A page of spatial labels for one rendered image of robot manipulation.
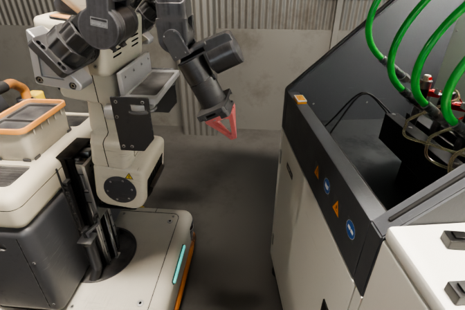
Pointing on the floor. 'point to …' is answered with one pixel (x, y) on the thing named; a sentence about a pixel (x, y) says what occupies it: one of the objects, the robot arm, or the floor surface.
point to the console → (391, 286)
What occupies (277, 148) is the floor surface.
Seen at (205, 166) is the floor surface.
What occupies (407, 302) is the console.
